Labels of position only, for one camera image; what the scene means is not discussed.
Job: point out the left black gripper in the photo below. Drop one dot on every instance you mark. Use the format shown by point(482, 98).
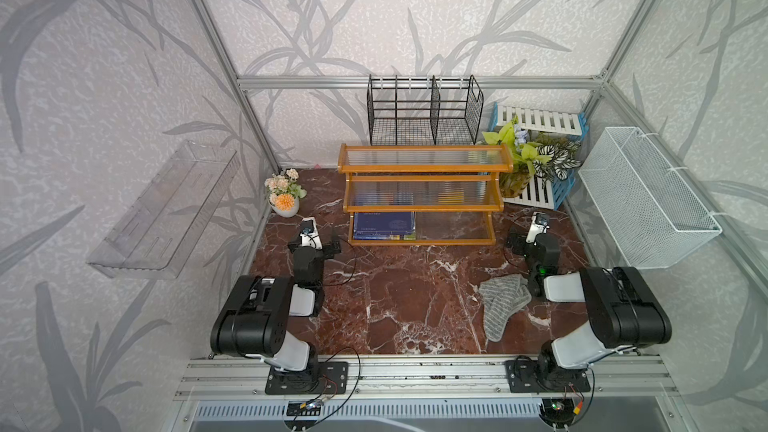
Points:
point(328, 252)

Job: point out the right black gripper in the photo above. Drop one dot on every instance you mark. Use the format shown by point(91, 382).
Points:
point(519, 247)

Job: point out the grey striped cloth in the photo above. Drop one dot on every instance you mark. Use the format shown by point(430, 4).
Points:
point(502, 297)

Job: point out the orange wooden three-tier bookshelf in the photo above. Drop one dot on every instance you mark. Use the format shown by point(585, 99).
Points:
point(454, 191)

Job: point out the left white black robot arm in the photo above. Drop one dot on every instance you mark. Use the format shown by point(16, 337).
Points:
point(253, 323)

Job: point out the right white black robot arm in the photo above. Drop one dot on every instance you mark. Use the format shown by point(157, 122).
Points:
point(623, 315)

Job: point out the white blue wooden crate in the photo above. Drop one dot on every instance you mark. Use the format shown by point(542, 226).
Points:
point(542, 193)

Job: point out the flower bouquet in white pot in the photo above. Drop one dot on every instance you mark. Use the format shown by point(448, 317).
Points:
point(285, 193)

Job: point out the green potted plant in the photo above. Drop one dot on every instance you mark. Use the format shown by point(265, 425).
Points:
point(527, 159)

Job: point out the black white variegated plant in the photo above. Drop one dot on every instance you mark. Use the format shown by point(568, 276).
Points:
point(562, 153)

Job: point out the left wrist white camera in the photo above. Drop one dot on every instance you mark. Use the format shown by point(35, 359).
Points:
point(308, 229)

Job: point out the wrist white camera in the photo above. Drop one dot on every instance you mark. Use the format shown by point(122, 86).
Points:
point(539, 225)
point(308, 229)

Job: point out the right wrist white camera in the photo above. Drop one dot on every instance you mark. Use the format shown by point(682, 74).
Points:
point(539, 225)

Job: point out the white wire mesh basket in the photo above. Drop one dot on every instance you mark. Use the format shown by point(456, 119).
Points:
point(653, 215)

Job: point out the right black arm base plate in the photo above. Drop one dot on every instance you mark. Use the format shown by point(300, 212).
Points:
point(526, 375)

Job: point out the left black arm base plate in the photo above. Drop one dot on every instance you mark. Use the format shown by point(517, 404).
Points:
point(323, 378)

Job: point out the clear acrylic wall shelf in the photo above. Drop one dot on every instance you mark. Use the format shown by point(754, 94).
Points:
point(156, 236)

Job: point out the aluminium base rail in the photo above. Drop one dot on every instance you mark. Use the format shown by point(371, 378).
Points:
point(423, 376)

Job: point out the black wire mesh organizer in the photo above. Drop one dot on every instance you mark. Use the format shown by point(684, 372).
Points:
point(423, 111)

